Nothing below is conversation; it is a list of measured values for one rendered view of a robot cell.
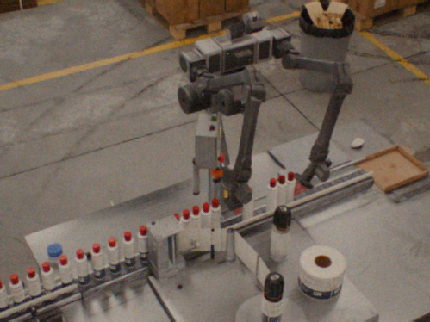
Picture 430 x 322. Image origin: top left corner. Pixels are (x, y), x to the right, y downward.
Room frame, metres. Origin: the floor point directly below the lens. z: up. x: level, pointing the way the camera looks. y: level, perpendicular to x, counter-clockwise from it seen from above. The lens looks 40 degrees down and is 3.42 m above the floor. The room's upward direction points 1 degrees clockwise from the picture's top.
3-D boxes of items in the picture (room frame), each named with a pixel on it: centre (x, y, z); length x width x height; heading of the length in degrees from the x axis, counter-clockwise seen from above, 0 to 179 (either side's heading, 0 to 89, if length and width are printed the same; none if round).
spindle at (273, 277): (2.01, -0.23, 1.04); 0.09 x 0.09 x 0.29
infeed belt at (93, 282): (2.61, -0.08, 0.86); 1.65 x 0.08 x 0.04; 120
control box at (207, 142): (2.63, 0.06, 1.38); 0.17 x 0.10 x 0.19; 175
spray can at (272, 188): (2.71, -0.26, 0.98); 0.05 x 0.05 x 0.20
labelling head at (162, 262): (2.32, 0.24, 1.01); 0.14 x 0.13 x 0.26; 120
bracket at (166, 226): (2.31, 0.24, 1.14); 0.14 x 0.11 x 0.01; 120
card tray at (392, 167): (3.11, -0.94, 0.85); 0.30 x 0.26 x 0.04; 120
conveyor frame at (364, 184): (2.61, -0.08, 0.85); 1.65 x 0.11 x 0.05; 120
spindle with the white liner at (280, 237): (2.41, -0.28, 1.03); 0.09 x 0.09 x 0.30
